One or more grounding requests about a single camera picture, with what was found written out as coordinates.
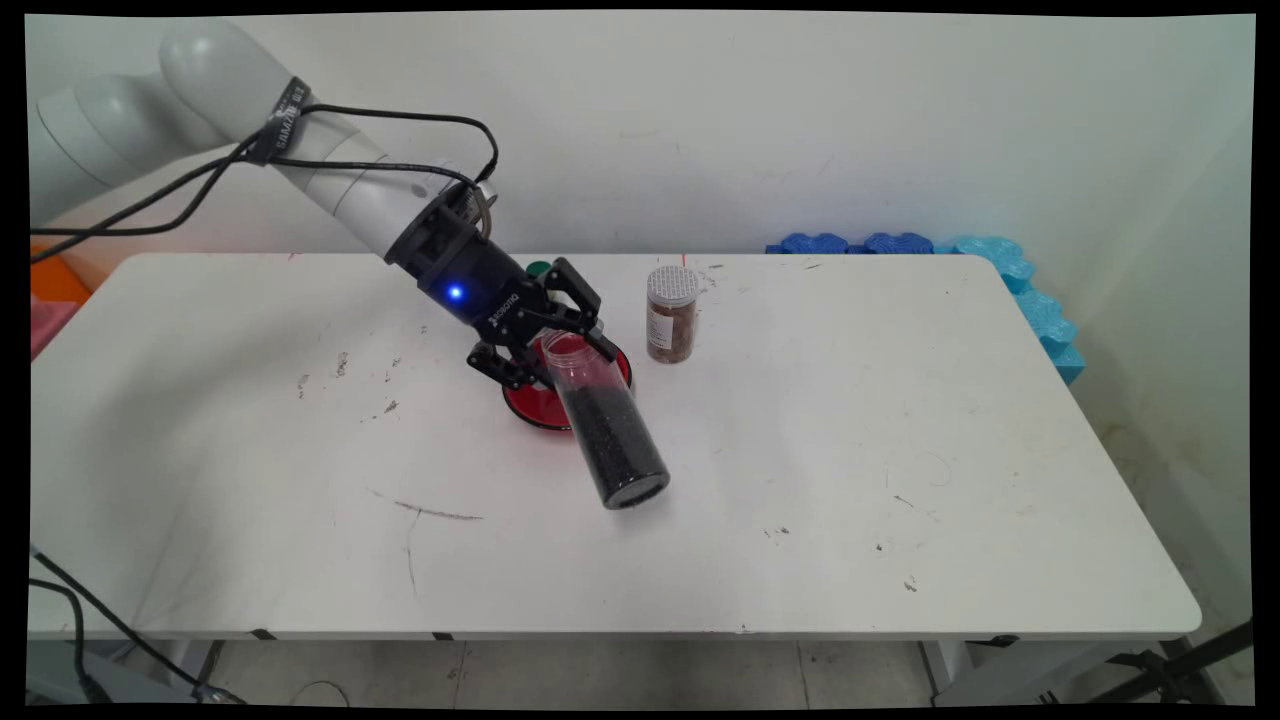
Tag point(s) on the orange object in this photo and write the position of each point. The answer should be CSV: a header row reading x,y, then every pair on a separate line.
x,y
58,280

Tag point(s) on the grey table leg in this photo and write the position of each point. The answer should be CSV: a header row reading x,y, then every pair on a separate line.
x,y
190,665

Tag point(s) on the clear jar with black seeds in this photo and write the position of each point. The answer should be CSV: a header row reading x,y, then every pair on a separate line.
x,y
620,450

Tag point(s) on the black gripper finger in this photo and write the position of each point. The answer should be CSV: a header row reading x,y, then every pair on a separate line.
x,y
505,365
590,310

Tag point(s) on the pink object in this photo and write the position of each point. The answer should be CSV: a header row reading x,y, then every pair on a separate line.
x,y
50,328

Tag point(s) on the small green cap spice bottle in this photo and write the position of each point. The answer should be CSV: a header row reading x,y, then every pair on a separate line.
x,y
538,268

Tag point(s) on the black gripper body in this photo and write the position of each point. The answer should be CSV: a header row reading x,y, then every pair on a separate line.
x,y
470,280

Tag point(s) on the black tripod stand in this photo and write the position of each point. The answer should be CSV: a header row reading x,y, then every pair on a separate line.
x,y
1210,643

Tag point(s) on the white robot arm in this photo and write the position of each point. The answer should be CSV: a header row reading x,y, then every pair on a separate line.
x,y
220,70

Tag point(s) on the brown spice jar patterned lid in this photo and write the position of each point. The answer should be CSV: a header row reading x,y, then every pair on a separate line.
x,y
672,330

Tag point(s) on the light blue foam piece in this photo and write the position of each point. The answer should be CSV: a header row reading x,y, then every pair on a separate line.
x,y
1000,260

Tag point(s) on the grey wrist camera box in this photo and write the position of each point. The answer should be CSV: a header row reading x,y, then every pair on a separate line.
x,y
483,200

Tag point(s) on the red bowl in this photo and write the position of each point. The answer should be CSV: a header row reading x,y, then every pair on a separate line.
x,y
530,405

